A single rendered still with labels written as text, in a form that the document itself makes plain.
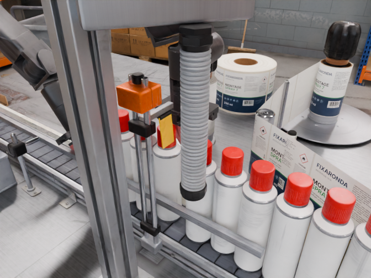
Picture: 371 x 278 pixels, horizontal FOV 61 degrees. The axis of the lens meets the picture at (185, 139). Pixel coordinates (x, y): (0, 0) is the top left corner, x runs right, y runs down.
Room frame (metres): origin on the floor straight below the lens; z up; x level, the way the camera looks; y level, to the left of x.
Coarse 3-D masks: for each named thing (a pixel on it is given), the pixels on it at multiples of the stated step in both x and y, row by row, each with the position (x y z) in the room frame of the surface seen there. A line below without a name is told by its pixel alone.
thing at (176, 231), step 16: (0, 112) 0.93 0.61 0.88; (0, 128) 0.83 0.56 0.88; (32, 144) 0.74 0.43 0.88; (48, 160) 0.66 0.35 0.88; (64, 160) 0.66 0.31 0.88; (160, 224) 0.44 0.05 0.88; (176, 224) 0.44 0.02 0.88; (176, 240) 0.40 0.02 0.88; (208, 256) 0.36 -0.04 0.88; (224, 256) 0.36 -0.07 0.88; (240, 272) 0.33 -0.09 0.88; (256, 272) 0.33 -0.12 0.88
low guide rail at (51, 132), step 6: (0, 108) 0.90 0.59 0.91; (6, 108) 0.89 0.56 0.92; (12, 114) 0.86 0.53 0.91; (18, 114) 0.85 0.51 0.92; (24, 120) 0.82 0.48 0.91; (30, 120) 0.81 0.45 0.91; (30, 126) 0.81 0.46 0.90; (36, 126) 0.79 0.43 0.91; (42, 126) 0.77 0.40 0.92; (48, 132) 0.75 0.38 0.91; (54, 132) 0.74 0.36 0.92; (66, 144) 0.71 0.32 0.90
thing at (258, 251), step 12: (12, 120) 0.72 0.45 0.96; (24, 132) 0.68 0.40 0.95; (36, 132) 0.66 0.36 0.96; (48, 144) 0.62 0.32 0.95; (72, 156) 0.57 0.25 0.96; (132, 180) 0.48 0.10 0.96; (168, 204) 0.41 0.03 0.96; (192, 216) 0.38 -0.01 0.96; (204, 228) 0.37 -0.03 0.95; (216, 228) 0.35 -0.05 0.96; (228, 240) 0.34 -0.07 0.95; (240, 240) 0.33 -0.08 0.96; (252, 252) 0.32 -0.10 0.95
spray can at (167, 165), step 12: (156, 144) 0.48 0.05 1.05; (156, 156) 0.45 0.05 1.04; (168, 156) 0.44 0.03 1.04; (180, 156) 0.46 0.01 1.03; (156, 168) 0.45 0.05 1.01; (168, 168) 0.44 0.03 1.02; (180, 168) 0.46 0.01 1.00; (156, 180) 0.45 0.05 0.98; (168, 180) 0.44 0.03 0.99; (180, 180) 0.46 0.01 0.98; (156, 192) 0.46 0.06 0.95; (168, 192) 0.44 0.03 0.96; (180, 192) 0.46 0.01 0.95; (156, 204) 0.46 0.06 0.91; (180, 204) 0.46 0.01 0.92; (168, 216) 0.44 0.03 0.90; (180, 216) 0.46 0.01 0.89
